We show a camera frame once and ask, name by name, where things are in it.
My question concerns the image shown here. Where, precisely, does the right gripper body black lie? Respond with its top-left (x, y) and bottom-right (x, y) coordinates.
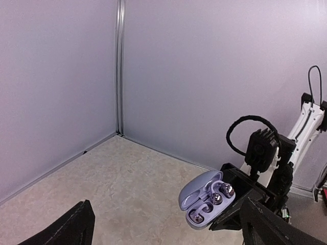
top-left (209, 163), bottom-right (291, 231)

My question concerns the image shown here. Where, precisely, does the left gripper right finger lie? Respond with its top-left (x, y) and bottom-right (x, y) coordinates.
top-left (240, 198), bottom-right (324, 245)

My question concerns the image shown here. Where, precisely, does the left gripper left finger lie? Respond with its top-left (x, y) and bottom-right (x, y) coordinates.
top-left (20, 200), bottom-right (95, 245)

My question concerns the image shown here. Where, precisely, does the purple earbud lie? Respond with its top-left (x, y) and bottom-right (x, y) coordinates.
top-left (210, 180), bottom-right (235, 205)
top-left (189, 203), bottom-right (213, 224)

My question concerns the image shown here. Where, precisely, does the blue-grey earbud case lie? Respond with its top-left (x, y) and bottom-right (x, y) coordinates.
top-left (178, 170), bottom-right (236, 230)

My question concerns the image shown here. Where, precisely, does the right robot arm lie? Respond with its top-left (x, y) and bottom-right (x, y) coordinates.
top-left (209, 93), bottom-right (326, 231)

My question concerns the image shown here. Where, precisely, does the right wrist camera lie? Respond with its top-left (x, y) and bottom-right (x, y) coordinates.
top-left (245, 128), bottom-right (278, 179)

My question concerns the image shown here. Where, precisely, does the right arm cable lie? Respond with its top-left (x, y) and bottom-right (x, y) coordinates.
top-left (226, 115), bottom-right (279, 156)

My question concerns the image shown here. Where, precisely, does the left aluminium frame post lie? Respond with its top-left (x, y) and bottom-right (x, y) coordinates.
top-left (115, 0), bottom-right (127, 136)

